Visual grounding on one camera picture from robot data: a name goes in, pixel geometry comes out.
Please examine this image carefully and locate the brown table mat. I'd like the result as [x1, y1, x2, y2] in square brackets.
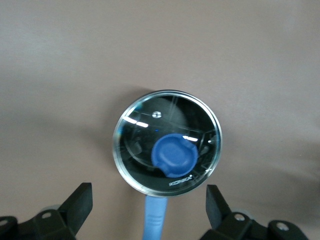
[0, 0, 320, 240]

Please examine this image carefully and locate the black pot with blue handle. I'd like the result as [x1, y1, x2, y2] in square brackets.
[112, 89, 223, 240]

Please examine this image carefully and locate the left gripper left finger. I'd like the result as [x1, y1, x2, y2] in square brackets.
[0, 182, 94, 240]

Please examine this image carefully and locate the glass lid with blue knob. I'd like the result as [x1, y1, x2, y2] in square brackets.
[112, 89, 223, 198]

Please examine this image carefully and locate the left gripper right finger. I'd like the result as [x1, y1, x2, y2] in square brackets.
[202, 184, 305, 240]

